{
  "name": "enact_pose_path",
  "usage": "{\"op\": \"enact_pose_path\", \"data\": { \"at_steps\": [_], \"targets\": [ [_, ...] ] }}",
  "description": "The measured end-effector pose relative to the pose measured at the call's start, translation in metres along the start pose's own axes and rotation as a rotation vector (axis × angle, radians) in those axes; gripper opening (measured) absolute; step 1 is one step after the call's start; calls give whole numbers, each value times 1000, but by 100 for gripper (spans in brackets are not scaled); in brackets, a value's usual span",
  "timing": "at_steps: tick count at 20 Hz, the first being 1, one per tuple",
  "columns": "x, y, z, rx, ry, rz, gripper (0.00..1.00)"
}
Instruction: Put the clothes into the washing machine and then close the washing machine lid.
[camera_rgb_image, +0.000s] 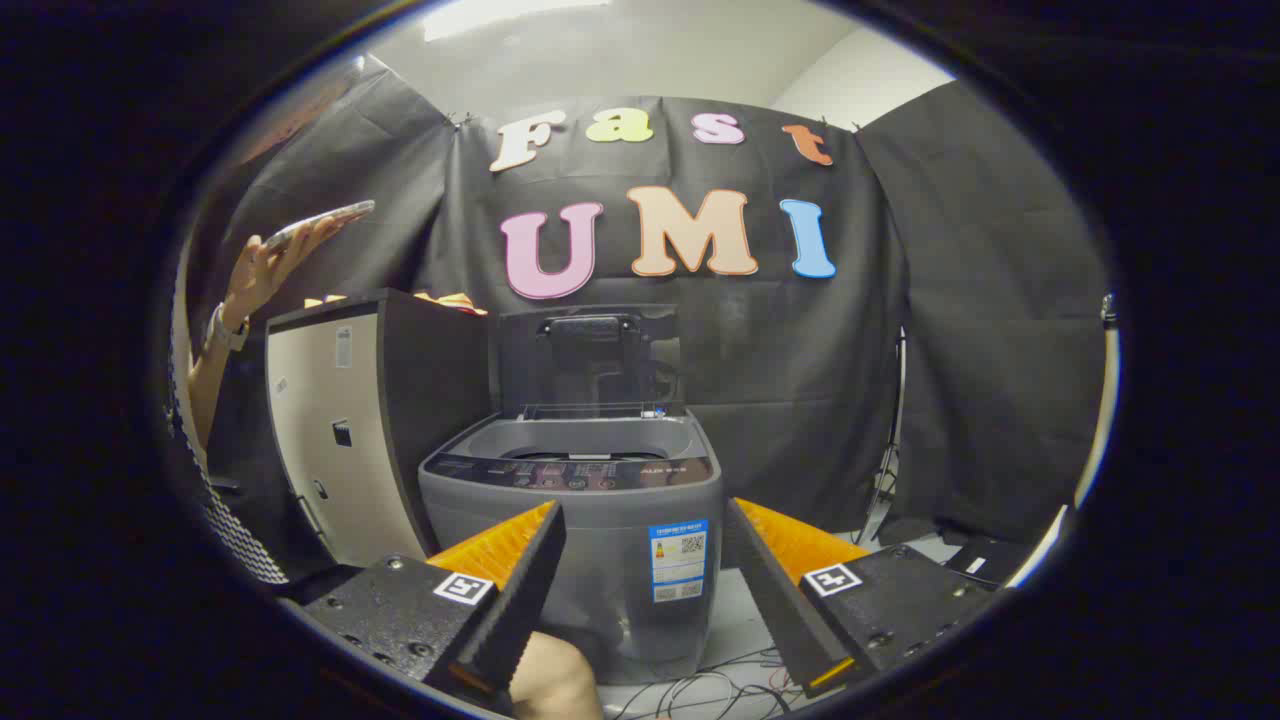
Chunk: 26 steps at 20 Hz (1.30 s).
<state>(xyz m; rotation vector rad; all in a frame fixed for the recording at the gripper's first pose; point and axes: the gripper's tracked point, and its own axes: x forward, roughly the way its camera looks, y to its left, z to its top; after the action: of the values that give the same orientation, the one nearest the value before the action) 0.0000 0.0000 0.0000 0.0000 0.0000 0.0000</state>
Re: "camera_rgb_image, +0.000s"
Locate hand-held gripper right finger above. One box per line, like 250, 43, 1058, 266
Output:
722, 497, 1001, 699

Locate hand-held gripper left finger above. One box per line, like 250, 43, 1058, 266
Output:
300, 500, 567, 701

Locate grey washing machine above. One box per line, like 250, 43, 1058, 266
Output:
418, 405, 725, 686

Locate orange polo shirt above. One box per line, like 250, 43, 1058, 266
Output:
305, 290, 489, 317

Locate smartphone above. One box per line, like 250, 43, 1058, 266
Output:
262, 200, 376, 251

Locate person's knee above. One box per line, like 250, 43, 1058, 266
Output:
508, 632, 604, 720

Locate metal light stand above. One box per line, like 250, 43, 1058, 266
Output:
855, 330, 906, 546

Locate black flat box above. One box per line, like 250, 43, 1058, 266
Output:
940, 535, 1036, 591

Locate dark cabinet with cream door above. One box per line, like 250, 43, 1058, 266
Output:
265, 288, 496, 571

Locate black backdrop cloth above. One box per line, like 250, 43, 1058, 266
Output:
190, 55, 1111, 546

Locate person's checkered clothing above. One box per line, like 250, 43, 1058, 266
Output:
165, 400, 291, 586

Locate white pole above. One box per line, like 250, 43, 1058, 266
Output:
1005, 290, 1121, 591

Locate white wristwatch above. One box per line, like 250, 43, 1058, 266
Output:
205, 303, 251, 353

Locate black floor cables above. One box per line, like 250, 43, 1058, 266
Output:
610, 650, 801, 720

